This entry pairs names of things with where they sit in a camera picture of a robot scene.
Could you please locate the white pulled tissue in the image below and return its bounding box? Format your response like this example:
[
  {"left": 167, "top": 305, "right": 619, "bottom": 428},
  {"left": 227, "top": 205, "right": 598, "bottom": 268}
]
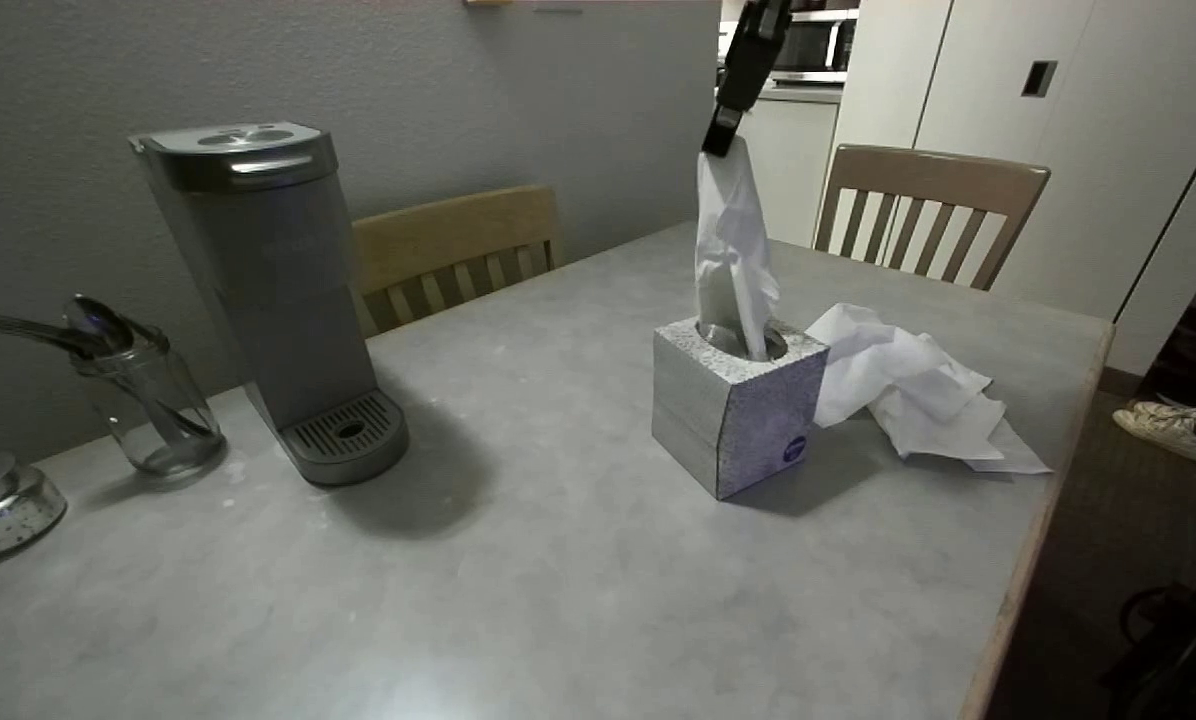
[{"left": 693, "top": 130, "right": 788, "bottom": 362}]

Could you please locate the dark tangled floor object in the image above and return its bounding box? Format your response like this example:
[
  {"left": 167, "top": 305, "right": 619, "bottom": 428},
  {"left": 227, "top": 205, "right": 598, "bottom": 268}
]
[{"left": 1105, "top": 537, "right": 1196, "bottom": 720}]

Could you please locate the wooden chair slatted backrest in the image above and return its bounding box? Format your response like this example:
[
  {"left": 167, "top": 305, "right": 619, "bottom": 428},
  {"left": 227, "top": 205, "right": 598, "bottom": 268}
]
[{"left": 812, "top": 138, "right": 1055, "bottom": 297}]

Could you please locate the microwave oven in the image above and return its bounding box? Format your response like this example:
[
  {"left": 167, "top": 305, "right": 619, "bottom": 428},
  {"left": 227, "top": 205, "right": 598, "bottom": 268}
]
[{"left": 768, "top": 5, "right": 866, "bottom": 79}]

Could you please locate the cube tissue box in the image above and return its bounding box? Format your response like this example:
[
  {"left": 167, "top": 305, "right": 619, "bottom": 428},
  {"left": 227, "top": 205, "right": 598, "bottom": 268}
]
[{"left": 649, "top": 314, "right": 832, "bottom": 505}]

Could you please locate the dark wall switch plate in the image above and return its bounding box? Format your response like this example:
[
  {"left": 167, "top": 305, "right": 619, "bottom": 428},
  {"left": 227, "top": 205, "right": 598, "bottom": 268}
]
[{"left": 1022, "top": 56, "right": 1060, "bottom": 98}]

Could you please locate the wooden chair solid backrest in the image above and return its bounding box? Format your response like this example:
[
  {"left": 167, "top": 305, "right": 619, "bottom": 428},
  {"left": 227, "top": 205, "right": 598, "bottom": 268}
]
[{"left": 349, "top": 181, "right": 564, "bottom": 341}]

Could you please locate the white counter cabinet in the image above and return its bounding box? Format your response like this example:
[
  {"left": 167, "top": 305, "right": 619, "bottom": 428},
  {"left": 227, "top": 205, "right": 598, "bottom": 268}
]
[{"left": 741, "top": 79, "right": 847, "bottom": 253}]

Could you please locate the crumpled white tissue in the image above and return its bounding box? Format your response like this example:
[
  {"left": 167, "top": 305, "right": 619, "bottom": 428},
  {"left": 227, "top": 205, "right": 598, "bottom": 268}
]
[
  {"left": 808, "top": 300, "right": 1011, "bottom": 464},
  {"left": 872, "top": 386, "right": 1055, "bottom": 479}
]

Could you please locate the grey coffee maker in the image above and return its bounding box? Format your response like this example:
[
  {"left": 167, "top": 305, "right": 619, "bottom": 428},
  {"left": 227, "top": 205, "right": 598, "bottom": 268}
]
[{"left": 126, "top": 121, "right": 412, "bottom": 491}]

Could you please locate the white sneaker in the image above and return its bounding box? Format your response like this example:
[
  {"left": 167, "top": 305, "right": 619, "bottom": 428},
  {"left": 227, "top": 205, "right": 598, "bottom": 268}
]
[{"left": 1107, "top": 394, "right": 1196, "bottom": 466}]

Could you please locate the glass utensil jar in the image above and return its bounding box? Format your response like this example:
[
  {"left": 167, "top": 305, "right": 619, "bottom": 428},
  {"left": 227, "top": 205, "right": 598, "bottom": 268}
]
[{"left": 70, "top": 330, "right": 232, "bottom": 479}]

